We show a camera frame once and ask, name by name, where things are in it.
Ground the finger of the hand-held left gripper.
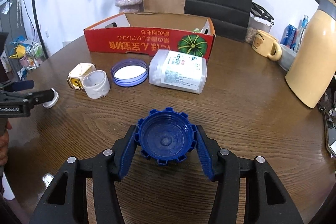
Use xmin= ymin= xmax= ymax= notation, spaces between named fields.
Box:
xmin=0 ymin=80 xmax=35 ymax=93
xmin=0 ymin=89 xmax=60 ymax=109

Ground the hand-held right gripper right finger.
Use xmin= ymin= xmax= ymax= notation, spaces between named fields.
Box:
xmin=188 ymin=124 xmax=305 ymax=224

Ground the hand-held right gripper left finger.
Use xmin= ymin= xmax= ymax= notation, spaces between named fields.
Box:
xmin=29 ymin=124 xmax=175 ymax=224

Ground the white ribbed cap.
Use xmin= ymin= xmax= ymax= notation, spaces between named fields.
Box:
xmin=43 ymin=88 xmax=59 ymax=109

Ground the blue notched cap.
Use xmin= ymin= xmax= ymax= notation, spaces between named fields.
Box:
xmin=135 ymin=107 xmax=198 ymax=165

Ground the cream cube power adapter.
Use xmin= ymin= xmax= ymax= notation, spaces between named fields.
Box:
xmin=68 ymin=63 xmax=96 ymax=90

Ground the blue-rimmed jar lid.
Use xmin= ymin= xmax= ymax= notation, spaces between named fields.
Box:
xmin=110 ymin=58 xmax=148 ymax=87

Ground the clear cotton swab jar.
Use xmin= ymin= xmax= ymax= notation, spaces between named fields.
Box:
xmin=148 ymin=50 xmax=208 ymax=94

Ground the red cardboard box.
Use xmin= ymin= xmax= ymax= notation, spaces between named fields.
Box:
xmin=84 ymin=13 xmax=216 ymax=64

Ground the person's left hand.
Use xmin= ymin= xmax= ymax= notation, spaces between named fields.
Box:
xmin=0 ymin=121 xmax=12 ymax=165

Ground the black phone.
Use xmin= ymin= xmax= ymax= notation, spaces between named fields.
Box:
xmin=324 ymin=111 xmax=336 ymax=154

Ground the yellow mug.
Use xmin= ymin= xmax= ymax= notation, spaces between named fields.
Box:
xmin=251 ymin=29 xmax=282 ymax=60

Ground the pale grey ceramic cup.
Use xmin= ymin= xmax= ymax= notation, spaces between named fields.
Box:
xmin=278 ymin=43 xmax=298 ymax=72

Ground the clear container with black clips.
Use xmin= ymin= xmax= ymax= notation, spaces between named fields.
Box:
xmin=244 ymin=2 xmax=275 ymax=43

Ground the yellow thermos jug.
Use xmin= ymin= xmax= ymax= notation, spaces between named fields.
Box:
xmin=285 ymin=0 xmax=336 ymax=109

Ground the blue drink can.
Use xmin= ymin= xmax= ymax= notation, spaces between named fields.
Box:
xmin=280 ymin=24 xmax=298 ymax=50

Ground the clear bottle with blue cap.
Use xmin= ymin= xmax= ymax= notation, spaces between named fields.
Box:
xmin=294 ymin=14 xmax=310 ymax=52

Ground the wire storage cart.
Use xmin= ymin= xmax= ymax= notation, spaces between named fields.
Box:
xmin=8 ymin=38 xmax=45 ymax=75

